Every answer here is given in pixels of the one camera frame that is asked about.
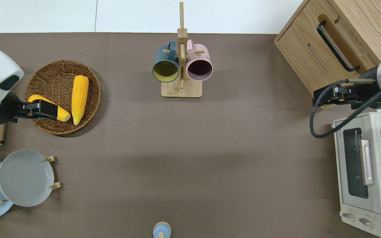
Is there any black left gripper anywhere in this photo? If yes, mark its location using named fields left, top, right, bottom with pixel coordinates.
left=11, top=100, right=59, bottom=123

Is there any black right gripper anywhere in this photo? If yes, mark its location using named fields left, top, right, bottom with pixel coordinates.
left=314, top=79, right=378, bottom=110

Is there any pink mug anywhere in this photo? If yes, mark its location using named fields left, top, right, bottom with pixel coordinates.
left=186, top=39, right=214, bottom=82

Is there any yellow corn cob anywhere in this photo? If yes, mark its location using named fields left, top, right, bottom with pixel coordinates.
left=28, top=95, right=71, bottom=122
left=71, top=75, right=90, bottom=126

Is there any round brown wicker basket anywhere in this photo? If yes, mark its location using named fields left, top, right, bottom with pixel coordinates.
left=24, top=59, right=102, bottom=135

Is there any grey plate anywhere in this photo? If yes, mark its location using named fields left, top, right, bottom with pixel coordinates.
left=0, top=149, right=55, bottom=207

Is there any wooden cabinet box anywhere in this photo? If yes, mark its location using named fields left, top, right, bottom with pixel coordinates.
left=274, top=0, right=381, bottom=109

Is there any wooden plate rack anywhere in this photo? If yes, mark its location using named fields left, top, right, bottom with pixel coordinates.
left=0, top=155, right=62, bottom=204

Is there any white toaster oven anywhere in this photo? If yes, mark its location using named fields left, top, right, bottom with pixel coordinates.
left=331, top=111, right=381, bottom=238

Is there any dark teal mug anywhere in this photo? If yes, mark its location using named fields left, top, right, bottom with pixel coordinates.
left=152, top=40, right=180, bottom=83

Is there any wooden mug tree stand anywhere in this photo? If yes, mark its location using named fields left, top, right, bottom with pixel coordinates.
left=161, top=2, right=203, bottom=98

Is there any brown table mat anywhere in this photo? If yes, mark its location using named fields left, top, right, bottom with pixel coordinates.
left=0, top=32, right=381, bottom=238

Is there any blue bell on wooden base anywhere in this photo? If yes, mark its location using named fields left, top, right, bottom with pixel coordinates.
left=153, top=221, right=172, bottom=238

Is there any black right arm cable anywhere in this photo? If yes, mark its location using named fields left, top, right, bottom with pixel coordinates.
left=310, top=78, right=381, bottom=139

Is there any black cabinet handle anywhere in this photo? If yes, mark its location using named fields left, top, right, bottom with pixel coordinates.
left=317, top=20, right=360, bottom=72

